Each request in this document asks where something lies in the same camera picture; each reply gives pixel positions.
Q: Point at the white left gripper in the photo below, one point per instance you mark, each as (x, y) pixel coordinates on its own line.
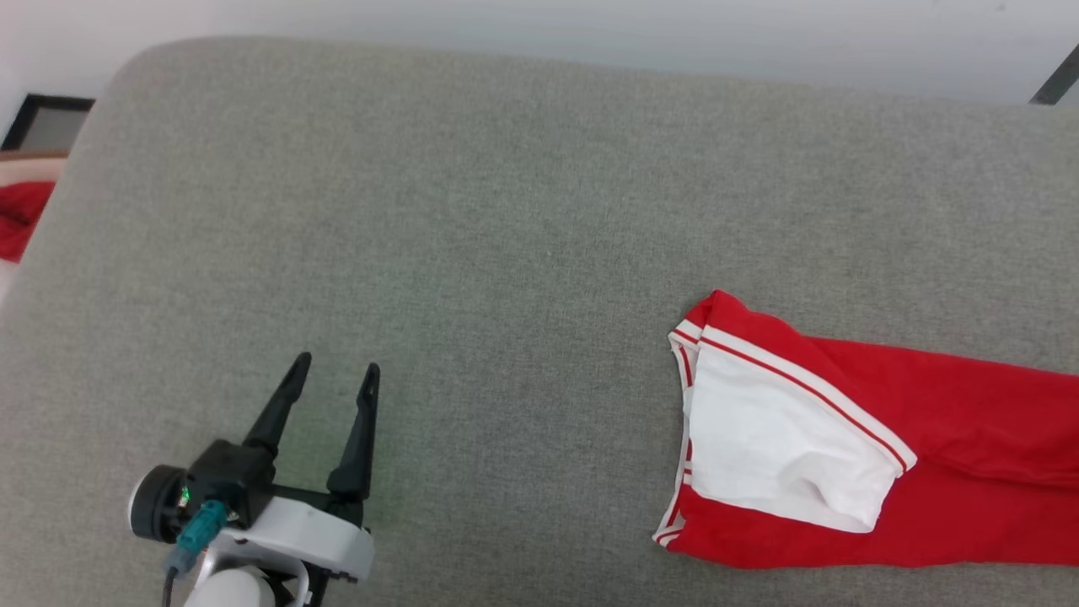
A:
(312, 539)

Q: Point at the red and white jersey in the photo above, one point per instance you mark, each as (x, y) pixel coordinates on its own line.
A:
(969, 396)

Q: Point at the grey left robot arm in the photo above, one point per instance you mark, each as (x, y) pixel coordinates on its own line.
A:
(228, 590)

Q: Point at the round black white-rimmed cylinder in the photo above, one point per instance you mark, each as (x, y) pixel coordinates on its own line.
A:
(156, 504)

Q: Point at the grey fabric sofa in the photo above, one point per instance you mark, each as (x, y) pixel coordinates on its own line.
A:
(506, 295)

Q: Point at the red cloth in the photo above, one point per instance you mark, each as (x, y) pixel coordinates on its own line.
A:
(21, 215)

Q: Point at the white perforated laundry basket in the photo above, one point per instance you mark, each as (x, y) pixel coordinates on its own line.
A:
(25, 170)

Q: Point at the black metal leg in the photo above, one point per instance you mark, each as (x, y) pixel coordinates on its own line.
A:
(1058, 77)

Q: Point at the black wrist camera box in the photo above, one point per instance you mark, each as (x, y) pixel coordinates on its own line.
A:
(228, 476)

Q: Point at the black rectangular frame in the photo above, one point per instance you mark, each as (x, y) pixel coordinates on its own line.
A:
(50, 101)

